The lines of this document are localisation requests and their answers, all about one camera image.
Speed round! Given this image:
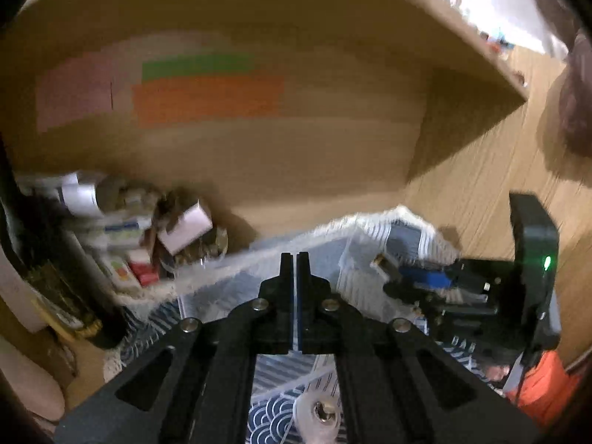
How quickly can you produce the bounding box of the dark glass bottle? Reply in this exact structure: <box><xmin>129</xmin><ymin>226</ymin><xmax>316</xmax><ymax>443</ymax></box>
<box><xmin>0</xmin><ymin>148</ymin><xmax>128</xmax><ymax>350</ymax></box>

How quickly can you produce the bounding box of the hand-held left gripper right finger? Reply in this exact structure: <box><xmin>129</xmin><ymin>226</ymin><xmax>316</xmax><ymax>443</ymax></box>
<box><xmin>296</xmin><ymin>252</ymin><xmax>543</xmax><ymax>444</ymax></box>

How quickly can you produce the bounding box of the orange sticky note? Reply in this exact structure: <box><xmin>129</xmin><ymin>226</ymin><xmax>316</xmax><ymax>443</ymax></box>
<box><xmin>132</xmin><ymin>76</ymin><xmax>286</xmax><ymax>127</ymax></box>

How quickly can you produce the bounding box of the white paper roll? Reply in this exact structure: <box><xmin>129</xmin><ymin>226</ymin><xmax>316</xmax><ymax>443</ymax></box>
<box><xmin>59</xmin><ymin>173</ymin><xmax>108</xmax><ymax>218</ymax></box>

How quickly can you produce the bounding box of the wooden shelf unit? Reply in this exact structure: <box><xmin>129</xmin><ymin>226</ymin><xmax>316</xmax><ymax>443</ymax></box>
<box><xmin>0</xmin><ymin>0</ymin><xmax>531</xmax><ymax>246</ymax></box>

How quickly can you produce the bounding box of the green sticky note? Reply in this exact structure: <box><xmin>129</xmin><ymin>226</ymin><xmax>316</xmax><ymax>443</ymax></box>
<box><xmin>141</xmin><ymin>54</ymin><xmax>254</xmax><ymax>81</ymax></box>

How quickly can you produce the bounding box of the glass jar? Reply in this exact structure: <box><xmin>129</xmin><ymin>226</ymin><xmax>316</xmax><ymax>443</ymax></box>
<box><xmin>173</xmin><ymin>224</ymin><xmax>230</xmax><ymax>266</ymax></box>

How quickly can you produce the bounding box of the orange cloth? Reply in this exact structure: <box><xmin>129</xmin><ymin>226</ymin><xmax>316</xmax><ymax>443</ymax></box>
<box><xmin>503</xmin><ymin>350</ymin><xmax>584</xmax><ymax>427</ymax></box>

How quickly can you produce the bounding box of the stack of small packets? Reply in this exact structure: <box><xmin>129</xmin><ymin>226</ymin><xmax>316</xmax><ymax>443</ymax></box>
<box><xmin>90</xmin><ymin>210</ymin><xmax>160</xmax><ymax>293</ymax></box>

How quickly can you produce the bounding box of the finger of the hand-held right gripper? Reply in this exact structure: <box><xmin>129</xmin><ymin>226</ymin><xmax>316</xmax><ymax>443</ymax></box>
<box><xmin>398</xmin><ymin>265</ymin><xmax>457</xmax><ymax>290</ymax></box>
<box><xmin>383</xmin><ymin>281</ymin><xmax>436</xmax><ymax>305</ymax></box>

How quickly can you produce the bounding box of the white rounded object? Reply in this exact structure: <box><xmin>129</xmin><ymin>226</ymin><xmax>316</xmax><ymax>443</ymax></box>
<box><xmin>0</xmin><ymin>240</ymin><xmax>66</xmax><ymax>423</ymax></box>

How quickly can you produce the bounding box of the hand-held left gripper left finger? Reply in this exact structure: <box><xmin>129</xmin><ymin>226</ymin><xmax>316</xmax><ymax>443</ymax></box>
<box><xmin>54</xmin><ymin>252</ymin><xmax>295</xmax><ymax>444</ymax></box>

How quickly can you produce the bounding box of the dark brown fuzzy object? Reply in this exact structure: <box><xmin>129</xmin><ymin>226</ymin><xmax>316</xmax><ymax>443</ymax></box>
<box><xmin>539</xmin><ymin>28</ymin><xmax>592</xmax><ymax>160</ymax></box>

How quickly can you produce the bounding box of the white small box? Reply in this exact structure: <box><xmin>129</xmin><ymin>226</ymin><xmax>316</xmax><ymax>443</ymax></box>
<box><xmin>158</xmin><ymin>199</ymin><xmax>214</xmax><ymax>256</ymax></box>

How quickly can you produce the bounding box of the red small box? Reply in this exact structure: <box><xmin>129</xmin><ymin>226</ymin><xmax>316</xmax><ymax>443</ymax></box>
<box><xmin>128</xmin><ymin>250</ymin><xmax>161</xmax><ymax>286</ymax></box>

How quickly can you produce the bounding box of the blue white patterned cloth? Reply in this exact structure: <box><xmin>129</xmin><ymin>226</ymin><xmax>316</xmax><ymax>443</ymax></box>
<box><xmin>104</xmin><ymin>204</ymin><xmax>507</xmax><ymax>444</ymax></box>

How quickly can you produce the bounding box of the white disc with brass centre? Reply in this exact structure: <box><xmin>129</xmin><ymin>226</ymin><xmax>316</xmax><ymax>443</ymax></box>
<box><xmin>293</xmin><ymin>389</ymin><xmax>344</xmax><ymax>444</ymax></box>

